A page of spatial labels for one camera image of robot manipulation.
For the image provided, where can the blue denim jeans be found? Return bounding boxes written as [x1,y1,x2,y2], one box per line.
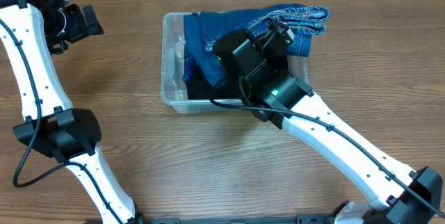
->
[184,3,330,85]

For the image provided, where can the black garment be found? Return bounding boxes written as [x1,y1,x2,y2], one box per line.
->
[183,65,239,100]

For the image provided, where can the blue sequin fabric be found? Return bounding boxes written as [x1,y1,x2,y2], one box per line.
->
[182,44,195,83]

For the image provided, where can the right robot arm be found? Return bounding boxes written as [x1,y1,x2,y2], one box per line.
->
[213,30,443,223]

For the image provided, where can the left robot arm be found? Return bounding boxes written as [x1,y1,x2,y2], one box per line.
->
[1,0,145,223]

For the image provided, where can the clear plastic storage bin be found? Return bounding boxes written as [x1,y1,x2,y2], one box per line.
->
[161,13,307,113]

